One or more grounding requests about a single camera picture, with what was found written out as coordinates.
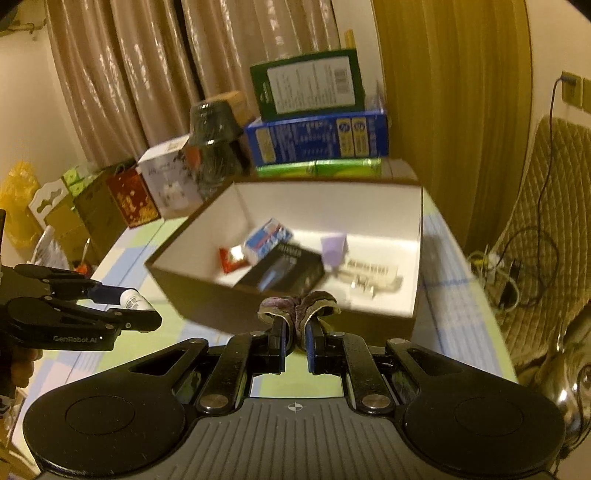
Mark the checked cloth desktop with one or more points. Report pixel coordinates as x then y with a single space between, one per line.
461 300

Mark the wall socket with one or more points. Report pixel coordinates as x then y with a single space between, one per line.
572 90

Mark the white power strip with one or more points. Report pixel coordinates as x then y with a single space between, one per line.
494 270

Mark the dark glass jar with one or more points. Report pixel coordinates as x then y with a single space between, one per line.
214 138

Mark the clear box with blue label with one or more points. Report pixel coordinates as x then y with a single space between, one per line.
265 240

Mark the green tissue packs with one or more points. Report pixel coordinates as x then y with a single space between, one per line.
76 177

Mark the black box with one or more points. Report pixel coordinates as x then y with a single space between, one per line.
281 270

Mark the green box with white label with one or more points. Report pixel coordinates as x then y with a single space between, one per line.
309 83

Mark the plain brown carton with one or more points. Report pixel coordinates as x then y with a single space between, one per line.
99 207

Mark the brown velvet scrunchie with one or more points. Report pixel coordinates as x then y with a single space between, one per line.
295 307

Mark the beige curtain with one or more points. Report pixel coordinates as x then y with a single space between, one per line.
152 69

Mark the quilted chair cover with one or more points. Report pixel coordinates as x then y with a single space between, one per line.
545 207

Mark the brown curtain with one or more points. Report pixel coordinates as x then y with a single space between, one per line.
452 115

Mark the white printed box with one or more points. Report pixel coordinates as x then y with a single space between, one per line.
166 184

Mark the blue printed box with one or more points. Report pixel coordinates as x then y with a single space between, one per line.
314 138

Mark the brown cardboard box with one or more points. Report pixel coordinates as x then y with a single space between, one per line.
369 207

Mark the person's left hand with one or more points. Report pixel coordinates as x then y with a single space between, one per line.
25 369

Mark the purple tube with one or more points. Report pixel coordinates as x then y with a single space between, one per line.
333 249

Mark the white plastic bag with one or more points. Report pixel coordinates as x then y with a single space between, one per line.
48 249

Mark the yellow plastic bag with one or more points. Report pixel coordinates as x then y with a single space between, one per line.
16 203

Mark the beige box with white cutout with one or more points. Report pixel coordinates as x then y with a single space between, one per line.
60 217

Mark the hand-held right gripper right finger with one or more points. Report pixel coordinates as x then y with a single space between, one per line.
311 344

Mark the shiny metal object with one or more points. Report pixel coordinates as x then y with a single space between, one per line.
572 383

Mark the green packet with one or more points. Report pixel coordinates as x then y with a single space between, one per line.
348 167
286 170

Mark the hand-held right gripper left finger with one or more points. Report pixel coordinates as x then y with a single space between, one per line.
279 344

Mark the red gift box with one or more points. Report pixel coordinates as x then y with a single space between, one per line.
134 201

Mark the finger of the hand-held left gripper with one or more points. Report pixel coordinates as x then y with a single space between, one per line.
104 293
134 318

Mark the red snack packet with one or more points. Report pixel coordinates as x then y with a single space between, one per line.
231 259

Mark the small white bottle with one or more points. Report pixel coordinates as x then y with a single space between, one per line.
136 300

